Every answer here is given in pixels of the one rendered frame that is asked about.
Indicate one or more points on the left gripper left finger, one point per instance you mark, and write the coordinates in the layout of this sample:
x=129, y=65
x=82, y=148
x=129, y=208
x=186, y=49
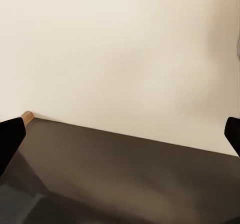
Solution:
x=12, y=134

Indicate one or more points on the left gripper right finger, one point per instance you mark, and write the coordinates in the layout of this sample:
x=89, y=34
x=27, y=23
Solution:
x=232, y=133

